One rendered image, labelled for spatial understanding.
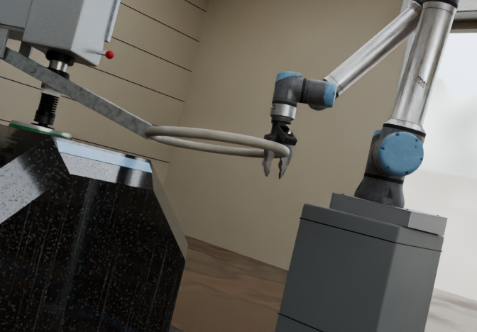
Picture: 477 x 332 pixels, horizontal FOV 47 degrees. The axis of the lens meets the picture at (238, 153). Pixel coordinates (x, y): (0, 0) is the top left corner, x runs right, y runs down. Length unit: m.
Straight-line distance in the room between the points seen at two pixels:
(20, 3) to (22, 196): 0.90
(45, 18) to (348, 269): 1.37
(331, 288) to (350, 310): 0.10
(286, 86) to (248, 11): 6.62
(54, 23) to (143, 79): 6.37
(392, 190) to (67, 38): 1.28
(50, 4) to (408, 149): 1.33
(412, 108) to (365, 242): 0.48
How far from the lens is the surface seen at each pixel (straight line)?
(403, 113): 1.99
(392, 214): 1.98
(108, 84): 8.06
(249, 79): 8.07
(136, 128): 1.90
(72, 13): 2.05
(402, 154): 1.94
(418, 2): 2.22
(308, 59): 7.52
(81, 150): 1.60
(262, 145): 1.68
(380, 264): 1.95
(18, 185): 1.50
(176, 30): 8.80
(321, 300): 2.06
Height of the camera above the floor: 0.84
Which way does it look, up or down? 4 degrees up
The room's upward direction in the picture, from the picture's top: 13 degrees clockwise
